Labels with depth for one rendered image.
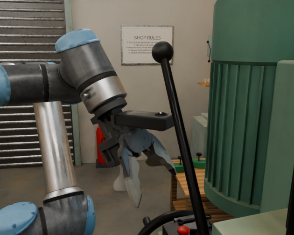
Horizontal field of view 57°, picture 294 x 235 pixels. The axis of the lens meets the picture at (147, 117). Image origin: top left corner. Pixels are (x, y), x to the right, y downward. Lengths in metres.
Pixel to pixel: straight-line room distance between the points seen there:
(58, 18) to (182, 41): 1.47
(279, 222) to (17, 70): 0.57
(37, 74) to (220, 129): 0.42
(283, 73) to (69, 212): 0.87
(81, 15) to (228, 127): 3.08
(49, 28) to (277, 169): 3.18
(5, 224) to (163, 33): 2.83
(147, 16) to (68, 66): 2.88
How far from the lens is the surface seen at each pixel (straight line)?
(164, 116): 0.50
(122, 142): 0.52
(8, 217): 1.05
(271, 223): 0.25
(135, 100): 3.43
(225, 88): 0.38
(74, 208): 1.05
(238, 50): 0.37
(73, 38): 0.57
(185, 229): 0.69
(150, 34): 3.39
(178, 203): 2.39
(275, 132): 0.34
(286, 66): 0.32
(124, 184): 0.52
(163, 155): 0.59
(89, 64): 0.55
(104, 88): 0.54
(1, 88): 0.65
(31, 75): 0.65
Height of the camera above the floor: 1.43
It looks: 14 degrees down
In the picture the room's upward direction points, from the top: straight up
